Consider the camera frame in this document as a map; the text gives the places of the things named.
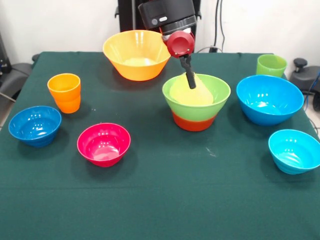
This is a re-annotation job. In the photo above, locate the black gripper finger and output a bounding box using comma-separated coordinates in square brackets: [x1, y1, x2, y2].
[179, 54, 197, 90]

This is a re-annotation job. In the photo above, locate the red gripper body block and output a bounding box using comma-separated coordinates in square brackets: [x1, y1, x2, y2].
[163, 30, 196, 59]

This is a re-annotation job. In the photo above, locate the yellow cup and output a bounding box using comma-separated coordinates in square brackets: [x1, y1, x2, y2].
[169, 71, 215, 107]

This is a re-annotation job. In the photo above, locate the green bowl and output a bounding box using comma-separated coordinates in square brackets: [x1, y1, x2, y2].
[161, 73, 232, 122]

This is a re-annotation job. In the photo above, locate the large yellow-orange bowl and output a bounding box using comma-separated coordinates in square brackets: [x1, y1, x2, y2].
[102, 29, 172, 82]

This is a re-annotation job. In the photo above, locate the red-orange bowl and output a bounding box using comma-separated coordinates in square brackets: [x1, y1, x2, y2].
[171, 111, 217, 133]

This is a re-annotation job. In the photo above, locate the pink bowl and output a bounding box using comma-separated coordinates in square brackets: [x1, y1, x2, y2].
[76, 122, 132, 168]

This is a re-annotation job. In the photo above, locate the orange cup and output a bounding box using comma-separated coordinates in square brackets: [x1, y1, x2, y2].
[47, 73, 82, 115]

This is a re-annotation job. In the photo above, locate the green cup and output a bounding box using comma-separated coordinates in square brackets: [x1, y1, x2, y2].
[255, 53, 288, 78]

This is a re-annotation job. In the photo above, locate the large blue bowl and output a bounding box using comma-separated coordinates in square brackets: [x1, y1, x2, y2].
[236, 74, 305, 127]

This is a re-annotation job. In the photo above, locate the black chair base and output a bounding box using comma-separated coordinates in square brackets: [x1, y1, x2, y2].
[289, 57, 320, 112]

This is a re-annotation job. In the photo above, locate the dark green tablecloth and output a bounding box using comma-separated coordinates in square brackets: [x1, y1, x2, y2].
[0, 51, 320, 240]

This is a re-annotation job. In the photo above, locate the small light blue bowl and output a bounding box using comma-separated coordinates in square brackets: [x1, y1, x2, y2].
[268, 128, 320, 176]

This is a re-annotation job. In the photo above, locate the small dark blue bowl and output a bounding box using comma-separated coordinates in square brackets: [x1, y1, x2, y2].
[8, 105, 63, 148]

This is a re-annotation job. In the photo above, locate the grey chair base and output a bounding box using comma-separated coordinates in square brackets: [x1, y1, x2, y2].
[0, 62, 34, 101]

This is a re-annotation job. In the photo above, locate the black wall cable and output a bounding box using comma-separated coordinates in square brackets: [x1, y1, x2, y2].
[196, 0, 226, 54]

